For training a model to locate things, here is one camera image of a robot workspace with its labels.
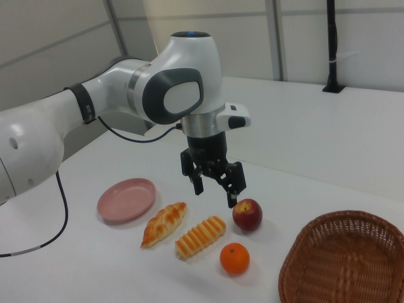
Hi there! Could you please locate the black pole with base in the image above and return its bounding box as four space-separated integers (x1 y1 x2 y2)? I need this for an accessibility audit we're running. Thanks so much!
321 0 345 93

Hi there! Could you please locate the orange toy mandarin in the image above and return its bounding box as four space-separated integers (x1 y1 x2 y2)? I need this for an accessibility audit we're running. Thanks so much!
220 242 251 276

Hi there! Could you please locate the black hanging robot cable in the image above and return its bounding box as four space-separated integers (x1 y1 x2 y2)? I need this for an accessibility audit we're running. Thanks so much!
0 116 183 258

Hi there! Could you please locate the striped toy bread roll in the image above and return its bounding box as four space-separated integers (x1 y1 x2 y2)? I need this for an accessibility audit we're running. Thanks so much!
175 215 227 260

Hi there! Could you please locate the braided golden toy bread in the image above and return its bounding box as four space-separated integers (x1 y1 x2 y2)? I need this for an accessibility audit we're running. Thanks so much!
140 201 188 249

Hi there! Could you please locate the pink plate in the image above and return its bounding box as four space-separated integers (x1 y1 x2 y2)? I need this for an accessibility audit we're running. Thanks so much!
97 178 157 225

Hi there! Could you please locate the red toy apple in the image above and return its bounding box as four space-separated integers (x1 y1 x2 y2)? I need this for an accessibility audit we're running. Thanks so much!
232 198 263 231

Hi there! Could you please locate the grey partition post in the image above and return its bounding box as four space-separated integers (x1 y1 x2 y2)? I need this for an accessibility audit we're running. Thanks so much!
271 0 288 81
105 0 129 57

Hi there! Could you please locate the brown woven basket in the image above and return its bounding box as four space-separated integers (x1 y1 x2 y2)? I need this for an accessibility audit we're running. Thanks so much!
278 210 404 303

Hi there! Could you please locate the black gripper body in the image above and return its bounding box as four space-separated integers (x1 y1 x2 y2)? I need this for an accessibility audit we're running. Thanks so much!
186 132 229 179

